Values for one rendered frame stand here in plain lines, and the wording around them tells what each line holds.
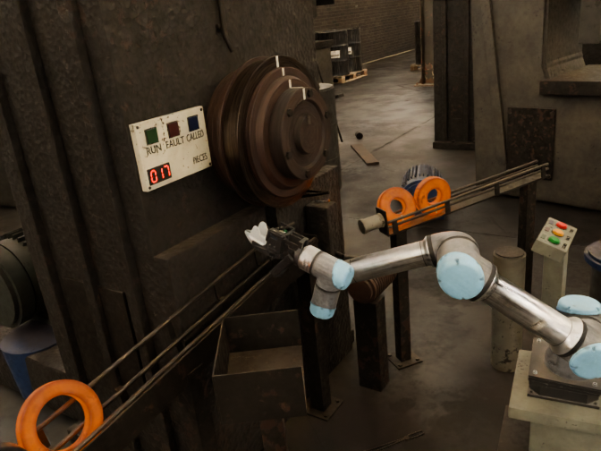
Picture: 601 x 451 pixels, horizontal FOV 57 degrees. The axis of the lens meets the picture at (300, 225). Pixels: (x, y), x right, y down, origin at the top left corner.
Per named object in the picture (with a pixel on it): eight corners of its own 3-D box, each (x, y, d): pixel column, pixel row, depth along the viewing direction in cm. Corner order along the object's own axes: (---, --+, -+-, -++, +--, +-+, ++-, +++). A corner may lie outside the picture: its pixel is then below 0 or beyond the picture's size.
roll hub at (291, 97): (275, 190, 167) (263, 96, 158) (322, 165, 189) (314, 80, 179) (290, 191, 164) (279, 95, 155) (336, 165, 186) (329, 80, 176)
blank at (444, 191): (410, 182, 221) (415, 184, 218) (444, 171, 225) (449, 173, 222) (415, 217, 228) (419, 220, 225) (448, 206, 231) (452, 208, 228)
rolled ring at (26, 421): (112, 445, 131) (105, 445, 133) (93, 368, 132) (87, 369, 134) (32, 482, 117) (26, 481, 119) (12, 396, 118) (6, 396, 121)
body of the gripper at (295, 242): (280, 220, 168) (313, 236, 163) (275, 244, 172) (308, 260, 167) (265, 229, 162) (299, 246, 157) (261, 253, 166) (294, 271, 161)
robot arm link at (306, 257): (320, 267, 165) (306, 279, 159) (308, 260, 167) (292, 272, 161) (325, 246, 162) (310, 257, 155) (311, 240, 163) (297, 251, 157)
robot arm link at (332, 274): (339, 298, 155) (345, 273, 151) (306, 280, 160) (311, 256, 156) (351, 286, 161) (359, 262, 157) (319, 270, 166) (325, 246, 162)
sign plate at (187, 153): (142, 191, 149) (128, 124, 143) (207, 165, 169) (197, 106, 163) (148, 191, 148) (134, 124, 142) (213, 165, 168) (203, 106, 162)
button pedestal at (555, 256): (520, 379, 224) (528, 238, 202) (534, 348, 243) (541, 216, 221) (564, 390, 216) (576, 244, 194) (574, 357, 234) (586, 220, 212)
